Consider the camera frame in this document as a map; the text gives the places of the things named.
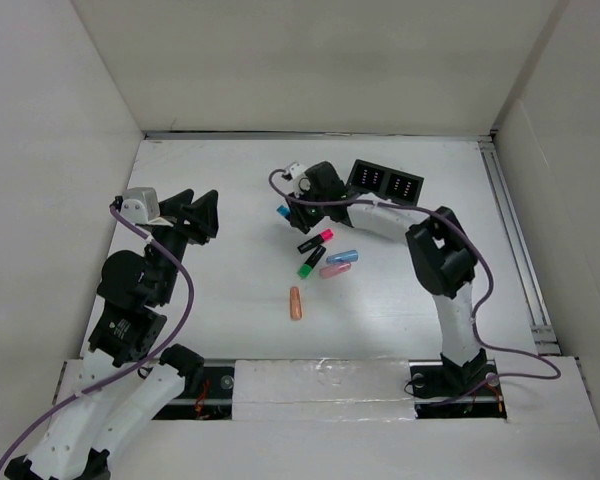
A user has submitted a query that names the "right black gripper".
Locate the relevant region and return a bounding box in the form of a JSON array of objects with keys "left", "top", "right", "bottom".
[{"left": 286, "top": 181, "right": 330, "bottom": 230}]

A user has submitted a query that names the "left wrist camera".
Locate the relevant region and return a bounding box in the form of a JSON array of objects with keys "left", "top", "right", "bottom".
[{"left": 120, "top": 187, "right": 160, "bottom": 225}]

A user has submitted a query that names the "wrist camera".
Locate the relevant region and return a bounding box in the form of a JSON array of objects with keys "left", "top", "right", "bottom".
[
  {"left": 282, "top": 162, "right": 307, "bottom": 189},
  {"left": 120, "top": 187, "right": 160, "bottom": 225}
]

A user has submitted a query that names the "black two-compartment organizer box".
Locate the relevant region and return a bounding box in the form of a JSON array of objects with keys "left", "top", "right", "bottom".
[{"left": 346, "top": 159, "right": 424, "bottom": 206}]

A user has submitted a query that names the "blue cap black highlighter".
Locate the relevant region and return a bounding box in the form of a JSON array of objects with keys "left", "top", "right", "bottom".
[{"left": 276, "top": 205, "right": 291, "bottom": 220}]

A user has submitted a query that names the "aluminium rail back edge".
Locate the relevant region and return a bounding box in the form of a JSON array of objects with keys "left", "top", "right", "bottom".
[{"left": 144, "top": 130, "right": 493, "bottom": 142}]

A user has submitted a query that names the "green cap black highlighter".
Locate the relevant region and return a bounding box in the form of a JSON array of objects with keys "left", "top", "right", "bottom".
[{"left": 297, "top": 245, "right": 326, "bottom": 279}]

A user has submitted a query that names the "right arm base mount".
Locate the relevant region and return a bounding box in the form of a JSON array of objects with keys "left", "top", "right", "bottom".
[{"left": 403, "top": 360, "right": 507, "bottom": 420}]

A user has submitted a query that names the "blue translucent marker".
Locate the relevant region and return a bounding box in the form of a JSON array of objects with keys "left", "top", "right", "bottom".
[{"left": 326, "top": 250, "right": 359, "bottom": 265}]

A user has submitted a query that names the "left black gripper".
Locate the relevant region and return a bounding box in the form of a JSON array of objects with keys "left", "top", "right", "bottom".
[{"left": 147, "top": 188, "right": 217, "bottom": 302}]

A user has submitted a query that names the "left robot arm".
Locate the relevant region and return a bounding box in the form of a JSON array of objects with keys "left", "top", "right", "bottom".
[{"left": 0, "top": 187, "right": 219, "bottom": 479}]

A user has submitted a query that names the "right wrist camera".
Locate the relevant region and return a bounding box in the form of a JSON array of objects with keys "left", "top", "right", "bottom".
[{"left": 282, "top": 162, "right": 307, "bottom": 189}]

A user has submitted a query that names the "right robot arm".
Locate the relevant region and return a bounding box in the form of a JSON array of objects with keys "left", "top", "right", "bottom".
[{"left": 281, "top": 160, "right": 487, "bottom": 397}]

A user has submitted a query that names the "pink cap black highlighter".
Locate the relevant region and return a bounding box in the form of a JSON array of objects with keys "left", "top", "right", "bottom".
[{"left": 297, "top": 229, "right": 334, "bottom": 254}]

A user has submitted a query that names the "aluminium rail right side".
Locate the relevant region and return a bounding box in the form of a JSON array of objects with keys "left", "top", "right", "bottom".
[{"left": 478, "top": 140, "right": 562, "bottom": 357}]

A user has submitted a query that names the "orange translucent marker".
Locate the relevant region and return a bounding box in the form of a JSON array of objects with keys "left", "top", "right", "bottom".
[{"left": 289, "top": 286, "right": 303, "bottom": 321}]

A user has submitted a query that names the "pink translucent marker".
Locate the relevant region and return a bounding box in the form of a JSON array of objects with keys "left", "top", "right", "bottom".
[{"left": 319, "top": 262, "right": 352, "bottom": 279}]

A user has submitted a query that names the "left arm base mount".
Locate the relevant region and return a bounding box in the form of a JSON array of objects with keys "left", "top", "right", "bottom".
[{"left": 153, "top": 344, "right": 235, "bottom": 421}]

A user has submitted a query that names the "white foam block front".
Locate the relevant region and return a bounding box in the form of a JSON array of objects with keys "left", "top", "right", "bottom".
[{"left": 232, "top": 359, "right": 416, "bottom": 422}]

